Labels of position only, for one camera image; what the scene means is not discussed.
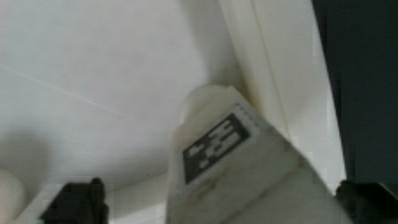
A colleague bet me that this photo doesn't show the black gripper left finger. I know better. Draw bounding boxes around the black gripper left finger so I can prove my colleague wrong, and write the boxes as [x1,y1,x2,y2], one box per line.
[22,178,108,224]

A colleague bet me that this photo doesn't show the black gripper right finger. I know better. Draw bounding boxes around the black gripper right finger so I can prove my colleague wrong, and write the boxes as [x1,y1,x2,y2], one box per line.
[333,180,398,224]

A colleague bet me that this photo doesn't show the white leg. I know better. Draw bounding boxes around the white leg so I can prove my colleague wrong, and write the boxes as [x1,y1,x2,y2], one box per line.
[165,85,353,224]

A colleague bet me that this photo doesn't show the white square tabletop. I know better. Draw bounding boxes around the white square tabletop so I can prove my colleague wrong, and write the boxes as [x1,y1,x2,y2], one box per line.
[0,0,250,224]

